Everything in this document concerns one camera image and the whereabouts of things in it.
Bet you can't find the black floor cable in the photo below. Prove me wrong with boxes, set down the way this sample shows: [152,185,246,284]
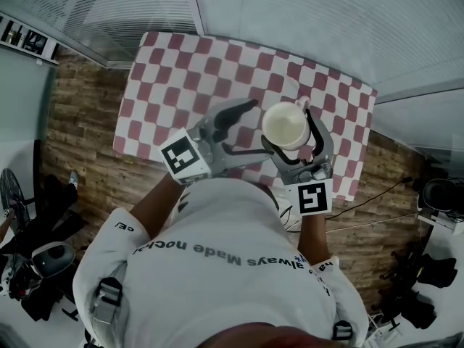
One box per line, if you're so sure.
[324,175,414,220]

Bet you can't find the person's left forearm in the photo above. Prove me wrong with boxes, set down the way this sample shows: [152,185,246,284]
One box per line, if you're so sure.
[129,174,186,239]

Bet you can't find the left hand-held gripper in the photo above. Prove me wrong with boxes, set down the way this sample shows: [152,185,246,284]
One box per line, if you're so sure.
[159,98,276,186]

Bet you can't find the dark grey gripper device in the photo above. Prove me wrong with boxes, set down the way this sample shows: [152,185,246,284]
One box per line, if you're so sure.
[416,178,464,213]

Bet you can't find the black office chair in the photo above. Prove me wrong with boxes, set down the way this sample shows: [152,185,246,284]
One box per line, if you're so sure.
[369,241,457,329]

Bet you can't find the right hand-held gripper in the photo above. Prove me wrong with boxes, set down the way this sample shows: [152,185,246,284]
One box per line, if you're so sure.
[261,108,335,217]

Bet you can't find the pale pink cup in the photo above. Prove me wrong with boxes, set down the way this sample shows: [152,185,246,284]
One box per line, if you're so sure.
[261,96,312,152]

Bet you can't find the grey strap buckle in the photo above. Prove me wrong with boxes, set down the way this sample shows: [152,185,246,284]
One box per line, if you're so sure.
[92,277,124,326]
[331,320,355,341]

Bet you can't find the wall photo strip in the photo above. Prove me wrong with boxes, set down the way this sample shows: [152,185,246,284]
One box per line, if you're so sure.
[0,12,61,67]

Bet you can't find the white shelf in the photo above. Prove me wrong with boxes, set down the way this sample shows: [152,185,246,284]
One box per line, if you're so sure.
[416,208,464,236]

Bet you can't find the white floor cable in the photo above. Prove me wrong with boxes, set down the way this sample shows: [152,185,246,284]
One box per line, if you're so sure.
[326,214,421,233]

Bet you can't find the person's right forearm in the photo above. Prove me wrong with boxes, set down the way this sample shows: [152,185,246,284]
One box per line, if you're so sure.
[297,214,331,266]

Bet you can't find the red white checkered tablecloth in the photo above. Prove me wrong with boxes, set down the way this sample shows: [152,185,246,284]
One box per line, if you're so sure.
[112,30,378,202]

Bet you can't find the white wire rack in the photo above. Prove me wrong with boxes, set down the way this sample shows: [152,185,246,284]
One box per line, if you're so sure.
[368,313,402,344]

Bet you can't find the white window blind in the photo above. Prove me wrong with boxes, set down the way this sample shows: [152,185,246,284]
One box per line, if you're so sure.
[21,0,204,68]
[191,0,464,103]

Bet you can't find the person in white shirt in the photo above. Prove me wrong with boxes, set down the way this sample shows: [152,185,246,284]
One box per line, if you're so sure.
[72,178,369,348]

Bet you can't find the person's face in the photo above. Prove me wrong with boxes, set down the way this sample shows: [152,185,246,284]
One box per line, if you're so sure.
[195,323,363,348]

